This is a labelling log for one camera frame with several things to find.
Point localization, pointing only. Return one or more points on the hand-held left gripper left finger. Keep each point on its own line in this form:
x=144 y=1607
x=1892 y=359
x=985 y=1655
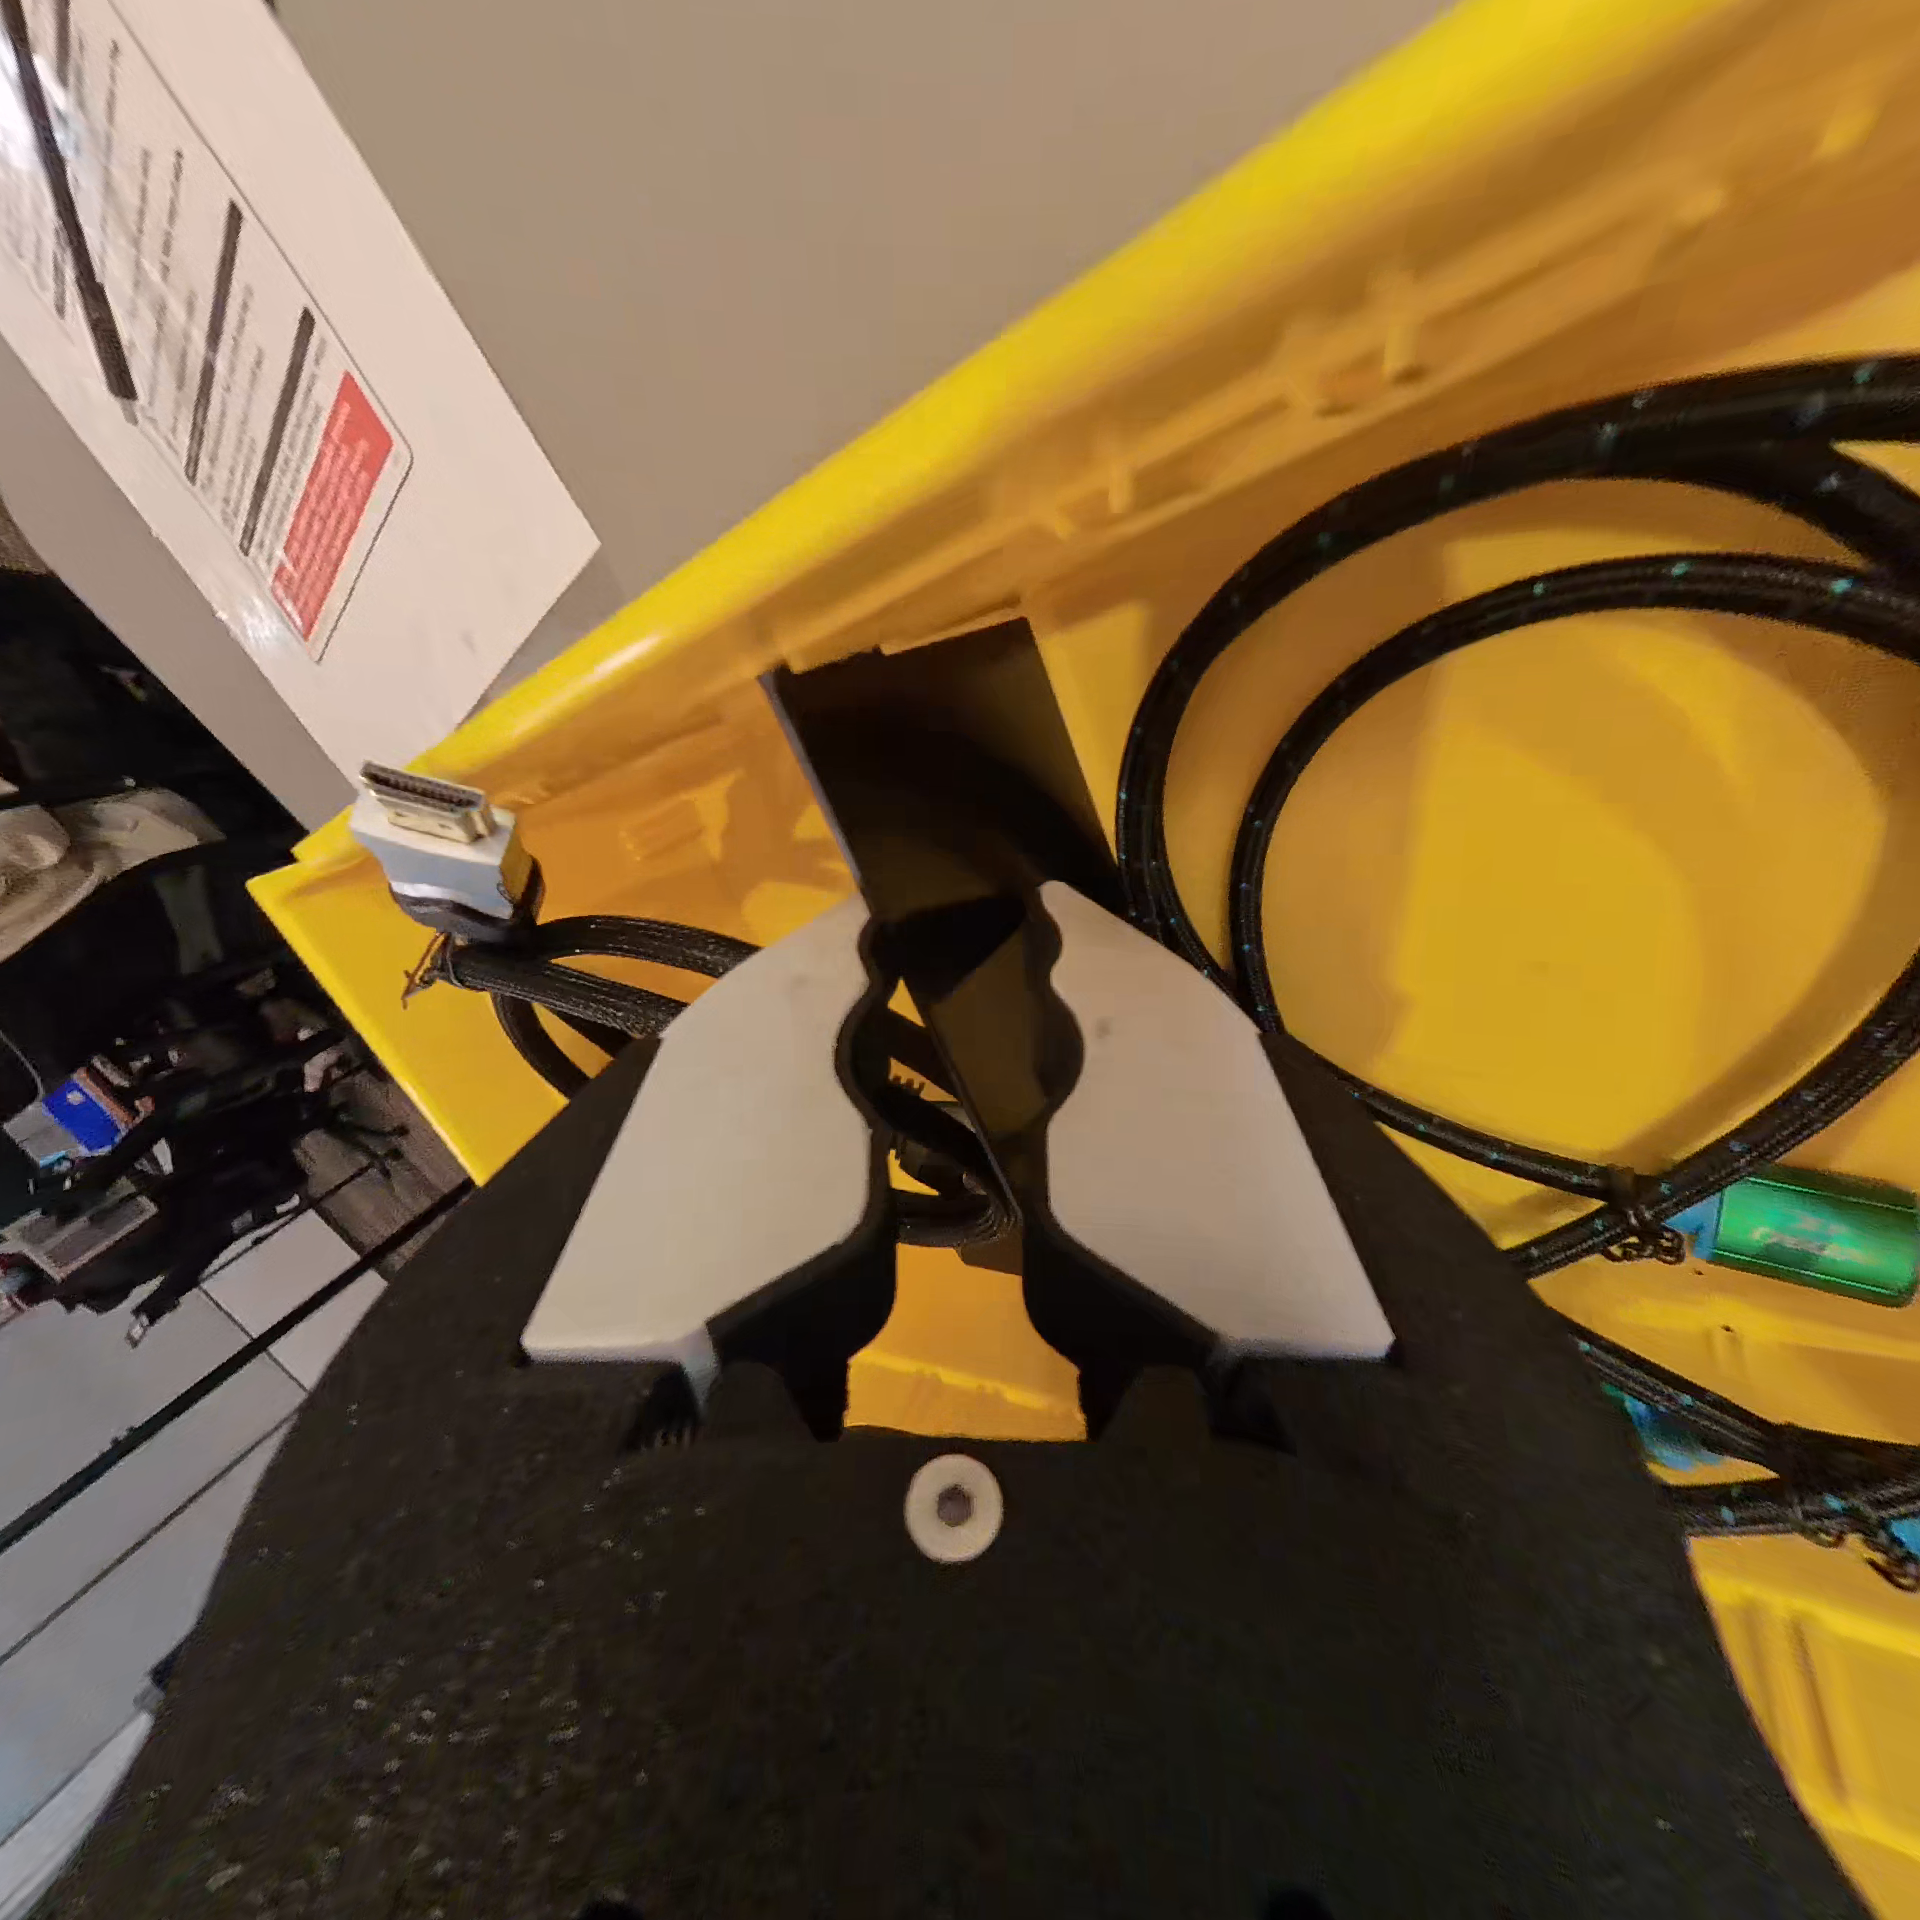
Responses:
x=735 y=1142

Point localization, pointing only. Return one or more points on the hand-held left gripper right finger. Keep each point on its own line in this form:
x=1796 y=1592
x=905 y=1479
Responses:
x=1201 y=1156

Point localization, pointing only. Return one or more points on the black port hub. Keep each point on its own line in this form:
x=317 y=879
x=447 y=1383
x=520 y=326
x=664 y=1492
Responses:
x=944 y=781

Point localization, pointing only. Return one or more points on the yellow plastic bin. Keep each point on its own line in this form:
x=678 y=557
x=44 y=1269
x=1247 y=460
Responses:
x=1575 y=839

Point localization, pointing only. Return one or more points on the blue box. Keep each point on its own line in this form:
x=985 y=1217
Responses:
x=82 y=1119

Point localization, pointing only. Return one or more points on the beige cloth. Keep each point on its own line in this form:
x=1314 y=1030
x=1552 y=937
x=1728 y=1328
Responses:
x=90 y=863

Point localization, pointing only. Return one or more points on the white wall sign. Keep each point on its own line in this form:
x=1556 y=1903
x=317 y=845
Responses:
x=452 y=452

